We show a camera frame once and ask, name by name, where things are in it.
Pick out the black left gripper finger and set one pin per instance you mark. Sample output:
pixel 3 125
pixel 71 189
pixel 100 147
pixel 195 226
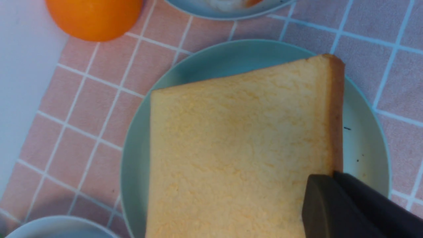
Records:
pixel 341 206

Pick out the fried egg right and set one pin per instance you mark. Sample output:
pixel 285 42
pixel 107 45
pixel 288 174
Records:
pixel 231 5

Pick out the grey egg plate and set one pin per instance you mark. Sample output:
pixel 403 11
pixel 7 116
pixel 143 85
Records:
pixel 200 9

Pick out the pink checked tablecloth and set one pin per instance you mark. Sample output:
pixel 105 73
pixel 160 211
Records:
pixel 69 162

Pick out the pale blue bread plate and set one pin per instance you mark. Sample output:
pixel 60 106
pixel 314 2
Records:
pixel 62 226

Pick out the orange fruit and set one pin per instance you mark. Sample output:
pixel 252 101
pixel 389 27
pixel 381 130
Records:
pixel 95 20

